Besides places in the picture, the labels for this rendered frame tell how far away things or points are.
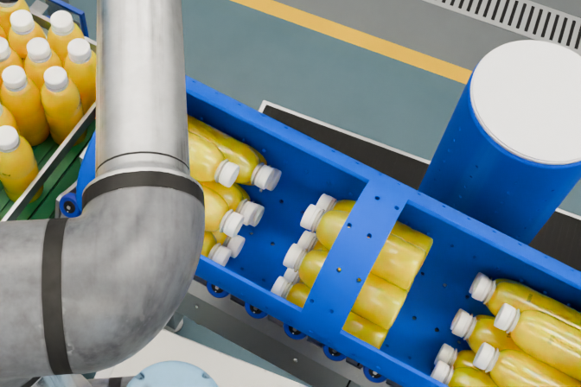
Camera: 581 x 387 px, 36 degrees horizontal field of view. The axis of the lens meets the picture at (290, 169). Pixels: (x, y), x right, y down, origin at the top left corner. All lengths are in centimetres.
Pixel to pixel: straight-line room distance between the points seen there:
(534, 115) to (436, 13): 150
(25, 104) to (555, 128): 96
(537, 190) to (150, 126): 117
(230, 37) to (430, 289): 163
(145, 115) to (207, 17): 235
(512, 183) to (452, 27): 148
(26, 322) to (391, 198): 81
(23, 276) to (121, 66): 20
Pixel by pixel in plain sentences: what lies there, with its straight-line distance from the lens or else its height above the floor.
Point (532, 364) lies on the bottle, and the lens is 141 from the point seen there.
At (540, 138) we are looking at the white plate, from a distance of 171.
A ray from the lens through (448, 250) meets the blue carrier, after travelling 155.
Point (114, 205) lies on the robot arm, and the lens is 67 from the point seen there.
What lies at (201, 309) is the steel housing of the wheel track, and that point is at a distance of 163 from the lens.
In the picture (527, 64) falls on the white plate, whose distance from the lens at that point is 180.
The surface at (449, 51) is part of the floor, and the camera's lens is 310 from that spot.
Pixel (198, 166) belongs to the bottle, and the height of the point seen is 117.
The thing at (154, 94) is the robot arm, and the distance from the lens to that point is 73.
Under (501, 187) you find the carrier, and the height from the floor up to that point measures 92.
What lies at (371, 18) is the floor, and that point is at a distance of 312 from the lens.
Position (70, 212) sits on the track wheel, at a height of 96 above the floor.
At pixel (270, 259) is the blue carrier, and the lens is 158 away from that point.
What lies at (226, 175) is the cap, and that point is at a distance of 141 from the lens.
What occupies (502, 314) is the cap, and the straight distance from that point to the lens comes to 139.
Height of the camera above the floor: 241
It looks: 61 degrees down
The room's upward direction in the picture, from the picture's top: 10 degrees clockwise
